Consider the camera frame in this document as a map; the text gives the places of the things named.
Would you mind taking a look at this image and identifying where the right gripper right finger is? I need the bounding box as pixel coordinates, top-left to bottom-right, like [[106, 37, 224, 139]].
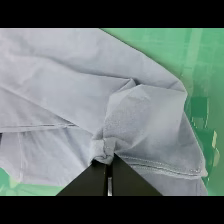
[[111, 153, 163, 197]]

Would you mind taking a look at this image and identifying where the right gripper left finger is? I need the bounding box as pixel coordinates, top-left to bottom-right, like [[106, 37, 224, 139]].
[[56, 159, 108, 197]]

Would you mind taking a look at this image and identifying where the light blue shirt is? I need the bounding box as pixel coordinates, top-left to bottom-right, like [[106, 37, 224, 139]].
[[0, 27, 210, 197]]

